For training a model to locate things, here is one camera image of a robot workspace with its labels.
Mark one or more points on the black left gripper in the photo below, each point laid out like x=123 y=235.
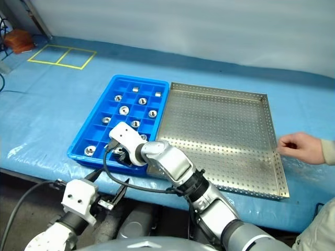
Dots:
x=104 y=204

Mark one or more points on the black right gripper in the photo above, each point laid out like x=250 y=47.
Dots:
x=127 y=157

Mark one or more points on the metal nut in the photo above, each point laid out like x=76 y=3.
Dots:
x=118 y=150
x=106 y=120
x=89 y=150
x=144 y=136

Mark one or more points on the beige sleeved forearm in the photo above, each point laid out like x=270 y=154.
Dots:
x=329 y=153

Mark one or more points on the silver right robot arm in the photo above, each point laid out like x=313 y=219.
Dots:
x=167 y=159

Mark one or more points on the blue compartment tray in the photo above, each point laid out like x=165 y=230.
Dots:
x=86 y=136

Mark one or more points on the orange brown object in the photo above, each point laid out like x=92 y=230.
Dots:
x=19 y=41

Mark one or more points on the person's bare hand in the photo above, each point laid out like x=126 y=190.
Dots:
x=303 y=147

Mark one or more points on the dark pipe shape under table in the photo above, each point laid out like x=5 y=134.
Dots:
x=104 y=227

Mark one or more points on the grey rounded shape under table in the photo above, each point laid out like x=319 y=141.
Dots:
x=133 y=225

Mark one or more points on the silver robot torso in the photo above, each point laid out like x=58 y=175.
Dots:
x=146 y=245

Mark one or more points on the blue plastic table cover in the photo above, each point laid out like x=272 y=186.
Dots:
x=52 y=104

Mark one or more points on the perforated metal tray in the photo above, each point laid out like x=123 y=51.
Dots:
x=222 y=136

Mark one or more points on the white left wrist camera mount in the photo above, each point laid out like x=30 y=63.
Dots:
x=78 y=196

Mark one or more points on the grey metal frame post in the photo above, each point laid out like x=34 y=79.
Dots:
x=39 y=18

